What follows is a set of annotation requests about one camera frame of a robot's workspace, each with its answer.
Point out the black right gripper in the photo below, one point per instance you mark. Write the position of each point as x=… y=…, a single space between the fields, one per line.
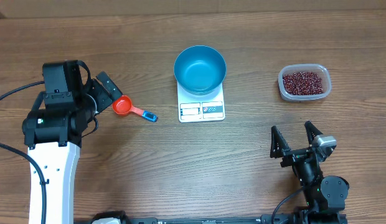
x=278 y=149

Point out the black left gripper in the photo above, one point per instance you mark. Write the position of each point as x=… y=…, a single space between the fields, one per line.
x=93 y=87

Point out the red measuring scoop blue handle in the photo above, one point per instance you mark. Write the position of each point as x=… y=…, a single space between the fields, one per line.
x=123 y=106

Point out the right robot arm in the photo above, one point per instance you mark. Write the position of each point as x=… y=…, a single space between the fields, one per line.
x=325 y=196

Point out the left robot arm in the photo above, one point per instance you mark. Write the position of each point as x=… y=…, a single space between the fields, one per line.
x=53 y=132

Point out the white digital kitchen scale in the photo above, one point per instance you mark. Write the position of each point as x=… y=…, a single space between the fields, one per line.
x=200 y=108

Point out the blue bowl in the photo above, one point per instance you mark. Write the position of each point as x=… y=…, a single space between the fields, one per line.
x=200 y=69

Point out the red adzuki beans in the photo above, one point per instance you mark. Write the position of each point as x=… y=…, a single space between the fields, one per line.
x=303 y=83

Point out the clear plastic container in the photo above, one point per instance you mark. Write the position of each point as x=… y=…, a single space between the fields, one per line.
x=309 y=67

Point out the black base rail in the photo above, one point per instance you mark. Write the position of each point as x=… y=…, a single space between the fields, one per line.
x=122 y=218

